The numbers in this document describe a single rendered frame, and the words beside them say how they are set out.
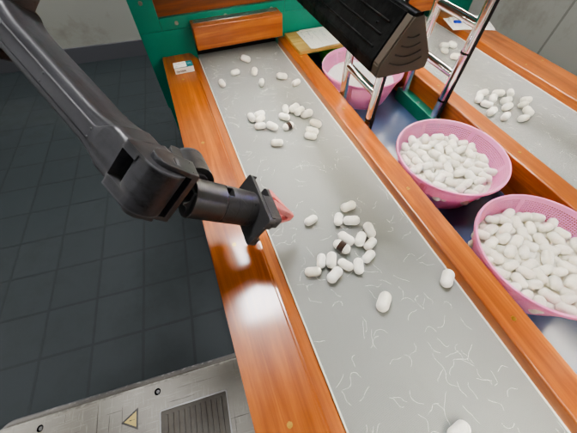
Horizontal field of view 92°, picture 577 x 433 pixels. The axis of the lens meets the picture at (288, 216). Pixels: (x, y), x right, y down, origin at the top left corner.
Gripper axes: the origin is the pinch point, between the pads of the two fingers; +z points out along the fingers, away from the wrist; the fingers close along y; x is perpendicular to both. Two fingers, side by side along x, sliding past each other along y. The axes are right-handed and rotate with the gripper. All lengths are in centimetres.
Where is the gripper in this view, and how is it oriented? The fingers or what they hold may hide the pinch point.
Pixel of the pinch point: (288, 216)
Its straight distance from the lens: 51.6
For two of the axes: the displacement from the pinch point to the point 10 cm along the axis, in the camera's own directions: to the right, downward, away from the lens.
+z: 7.1, 1.4, 6.9
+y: -3.7, -7.7, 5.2
